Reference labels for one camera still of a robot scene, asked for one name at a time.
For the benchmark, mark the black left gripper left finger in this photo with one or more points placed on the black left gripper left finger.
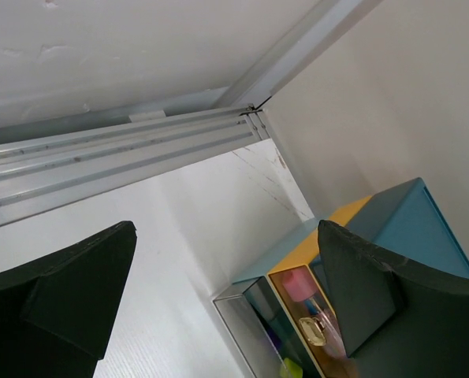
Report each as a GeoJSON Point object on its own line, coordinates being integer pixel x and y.
{"type": "Point", "coordinates": [57, 312]}

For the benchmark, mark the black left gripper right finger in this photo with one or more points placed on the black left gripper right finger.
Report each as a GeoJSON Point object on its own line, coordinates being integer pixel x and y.
{"type": "Point", "coordinates": [398, 318]}

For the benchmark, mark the colourful pen bundle pouch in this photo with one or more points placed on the colourful pen bundle pouch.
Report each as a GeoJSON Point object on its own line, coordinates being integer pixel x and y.
{"type": "Point", "coordinates": [319, 323]}

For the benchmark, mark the teal drawer organizer box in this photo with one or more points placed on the teal drawer organizer box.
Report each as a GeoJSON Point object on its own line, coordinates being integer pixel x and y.
{"type": "Point", "coordinates": [404, 219]}

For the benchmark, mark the pink yellow highlighter marker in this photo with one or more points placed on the pink yellow highlighter marker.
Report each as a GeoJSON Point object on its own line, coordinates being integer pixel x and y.
{"type": "Point", "coordinates": [289, 369]}

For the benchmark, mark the black purple highlighter marker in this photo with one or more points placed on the black purple highlighter marker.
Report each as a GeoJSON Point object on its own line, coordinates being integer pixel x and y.
{"type": "Point", "coordinates": [273, 338]}

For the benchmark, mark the aluminium frame rail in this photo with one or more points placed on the aluminium frame rail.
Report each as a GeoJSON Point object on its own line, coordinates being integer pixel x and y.
{"type": "Point", "coordinates": [38, 175]}

